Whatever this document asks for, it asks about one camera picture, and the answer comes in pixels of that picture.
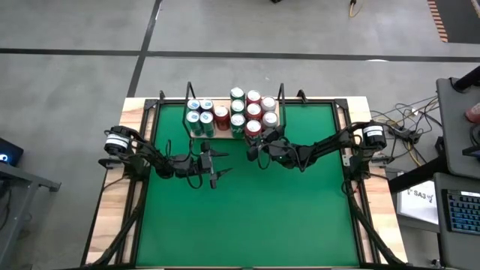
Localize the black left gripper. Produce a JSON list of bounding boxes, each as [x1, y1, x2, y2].
[[197, 140, 234, 190]]

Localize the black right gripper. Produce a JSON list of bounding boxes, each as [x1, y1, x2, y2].
[[245, 126, 298, 170]]

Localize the silver and red soda can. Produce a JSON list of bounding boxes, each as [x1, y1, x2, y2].
[[261, 111, 281, 131]]

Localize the dark red soda can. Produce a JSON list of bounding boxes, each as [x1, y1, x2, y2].
[[244, 119, 263, 141]]

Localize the orange-red Fanta can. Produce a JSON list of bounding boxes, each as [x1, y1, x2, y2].
[[245, 103, 263, 122]]

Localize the white silver soda can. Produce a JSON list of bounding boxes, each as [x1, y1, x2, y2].
[[260, 95, 278, 113]]

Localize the red can with black label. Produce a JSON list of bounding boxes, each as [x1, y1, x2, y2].
[[212, 105, 232, 131]]

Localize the wooden shelf board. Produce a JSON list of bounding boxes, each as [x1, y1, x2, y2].
[[189, 99, 283, 140]]

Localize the green table mat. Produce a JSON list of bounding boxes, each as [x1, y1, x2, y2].
[[135, 103, 360, 268]]

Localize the black power strip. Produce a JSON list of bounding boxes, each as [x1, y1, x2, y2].
[[388, 124, 422, 144]]

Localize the black desk support beam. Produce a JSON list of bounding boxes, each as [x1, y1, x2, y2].
[[388, 155, 446, 194]]

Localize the white SA3 sign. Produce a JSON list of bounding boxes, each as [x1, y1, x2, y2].
[[396, 181, 440, 226]]

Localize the grey side table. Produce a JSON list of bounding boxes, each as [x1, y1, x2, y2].
[[0, 160, 62, 270]]

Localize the black backlit keyboard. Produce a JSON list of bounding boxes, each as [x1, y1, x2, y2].
[[441, 188, 480, 236]]

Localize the pink drink can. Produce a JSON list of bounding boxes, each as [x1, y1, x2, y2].
[[464, 103, 480, 125]]

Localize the black stand pole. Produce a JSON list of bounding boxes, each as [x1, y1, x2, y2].
[[451, 65, 480, 94]]

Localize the black device blue light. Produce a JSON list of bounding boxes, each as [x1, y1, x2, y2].
[[0, 137, 25, 168]]

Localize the black floor mat orange stripes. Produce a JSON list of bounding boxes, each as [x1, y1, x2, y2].
[[427, 0, 480, 45]]

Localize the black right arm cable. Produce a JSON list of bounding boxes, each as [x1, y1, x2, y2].
[[256, 149, 273, 171]]

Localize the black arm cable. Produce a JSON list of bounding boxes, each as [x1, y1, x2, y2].
[[164, 139, 206, 191], [256, 149, 273, 171]]

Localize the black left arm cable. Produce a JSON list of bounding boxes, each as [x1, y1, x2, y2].
[[164, 139, 206, 191]]

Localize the thin yellow cable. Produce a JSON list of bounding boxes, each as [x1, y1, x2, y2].
[[374, 115, 423, 168]]

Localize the yellow extension cord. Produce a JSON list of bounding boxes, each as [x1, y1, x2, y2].
[[347, 0, 368, 19]]

